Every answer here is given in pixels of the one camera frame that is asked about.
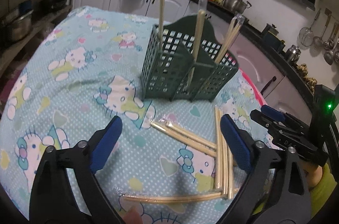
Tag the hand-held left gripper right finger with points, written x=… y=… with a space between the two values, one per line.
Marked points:
x=235 y=145

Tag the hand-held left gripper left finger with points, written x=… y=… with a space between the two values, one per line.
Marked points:
x=106 y=145

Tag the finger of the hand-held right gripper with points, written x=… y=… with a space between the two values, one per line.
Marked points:
x=263 y=120
x=271 y=111

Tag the pile of chopsticks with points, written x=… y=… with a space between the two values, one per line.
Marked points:
x=182 y=137

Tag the bamboo chopstick pair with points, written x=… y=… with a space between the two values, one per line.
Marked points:
x=162 y=1
x=198 y=27
x=230 y=35

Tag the green plastic utensil holder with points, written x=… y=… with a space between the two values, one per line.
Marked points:
x=169 y=72

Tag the person's right forearm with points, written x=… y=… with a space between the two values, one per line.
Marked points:
x=323 y=192

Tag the person's right hand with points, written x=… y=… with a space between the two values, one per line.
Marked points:
x=311 y=173

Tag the person's left hand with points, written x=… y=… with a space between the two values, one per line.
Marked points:
x=133 y=217

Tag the ginger roots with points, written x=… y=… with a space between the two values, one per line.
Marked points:
x=307 y=76

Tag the cat print blanket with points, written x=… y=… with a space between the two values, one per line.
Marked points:
x=79 y=96

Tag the steel canister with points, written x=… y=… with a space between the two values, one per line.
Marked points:
x=293 y=54

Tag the dark teal canister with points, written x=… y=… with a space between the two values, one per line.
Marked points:
x=279 y=45

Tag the hanging steel ladles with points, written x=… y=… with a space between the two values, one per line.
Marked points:
x=329 y=46

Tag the steel stock pot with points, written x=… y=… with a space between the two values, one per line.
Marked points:
x=235 y=2

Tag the lidded steel pot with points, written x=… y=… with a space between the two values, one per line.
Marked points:
x=16 y=26

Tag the black wok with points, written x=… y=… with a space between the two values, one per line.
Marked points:
x=54 y=2

